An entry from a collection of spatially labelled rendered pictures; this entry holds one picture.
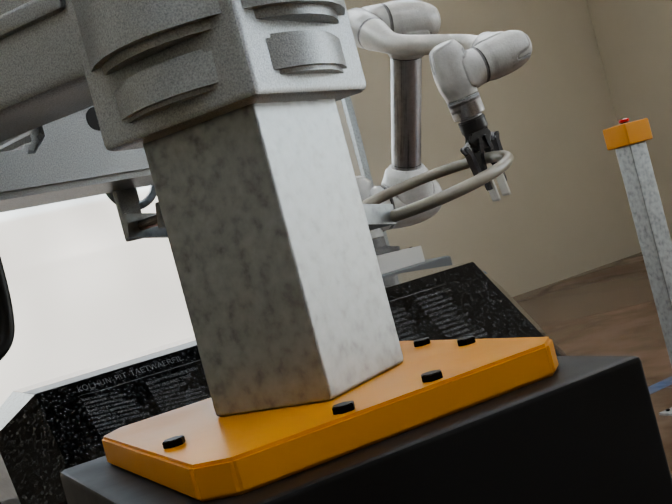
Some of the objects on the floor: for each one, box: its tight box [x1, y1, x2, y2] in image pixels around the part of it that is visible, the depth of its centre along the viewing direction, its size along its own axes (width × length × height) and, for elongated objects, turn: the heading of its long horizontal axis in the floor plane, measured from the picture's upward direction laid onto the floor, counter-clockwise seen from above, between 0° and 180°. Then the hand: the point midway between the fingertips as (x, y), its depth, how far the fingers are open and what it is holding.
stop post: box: [603, 118, 672, 416], centre depth 367 cm, size 20×20×109 cm
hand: (497, 186), depth 273 cm, fingers closed on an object, 3 cm apart
